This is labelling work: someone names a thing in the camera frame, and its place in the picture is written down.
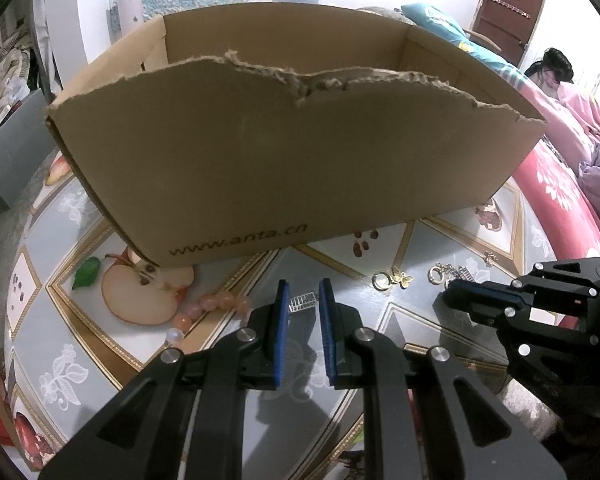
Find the pile of clothes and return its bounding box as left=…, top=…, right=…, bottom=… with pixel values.
left=0, top=30, right=36, bottom=106

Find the teal cartoon pillow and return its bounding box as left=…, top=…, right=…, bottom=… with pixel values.
left=400, top=2, right=523, bottom=86

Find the fruit print tablecloth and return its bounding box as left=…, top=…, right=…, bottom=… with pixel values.
left=2, top=150, right=600, bottom=480

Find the brown door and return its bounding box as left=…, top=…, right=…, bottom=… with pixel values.
left=469, top=0, right=550, bottom=67

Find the silver chain earring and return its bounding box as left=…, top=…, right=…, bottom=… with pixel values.
left=445, top=265, right=476, bottom=288

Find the small orange pink bead bracelet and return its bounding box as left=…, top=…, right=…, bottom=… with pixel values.
left=166, top=291, right=252, bottom=347

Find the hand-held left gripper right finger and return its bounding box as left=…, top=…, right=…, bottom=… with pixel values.
left=319, top=277, right=566, bottom=480

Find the torn brown cardboard box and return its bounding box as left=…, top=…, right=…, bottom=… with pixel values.
left=45, top=2, right=548, bottom=267

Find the white paper roll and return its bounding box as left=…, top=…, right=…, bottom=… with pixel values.
left=116, top=0, right=144, bottom=36

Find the pale purple cloth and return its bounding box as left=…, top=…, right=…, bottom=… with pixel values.
left=577, top=142, right=600, bottom=221

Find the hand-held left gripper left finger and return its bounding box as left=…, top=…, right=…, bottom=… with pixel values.
left=39, top=280, right=292, bottom=480

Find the gold butterfly ring charm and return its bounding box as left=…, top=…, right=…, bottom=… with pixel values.
left=371, top=267, right=413, bottom=292

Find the red floral blanket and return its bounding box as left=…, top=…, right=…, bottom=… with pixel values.
left=510, top=147, right=600, bottom=321

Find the white fleece cloth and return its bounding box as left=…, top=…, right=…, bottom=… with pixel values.
left=500, top=380, right=561, bottom=441

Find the grey storage box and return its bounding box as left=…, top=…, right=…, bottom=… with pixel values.
left=0, top=87, right=56, bottom=209

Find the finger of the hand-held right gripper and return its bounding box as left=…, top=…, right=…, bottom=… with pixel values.
left=446, top=257, right=600, bottom=307
left=442, top=293, right=597, bottom=357

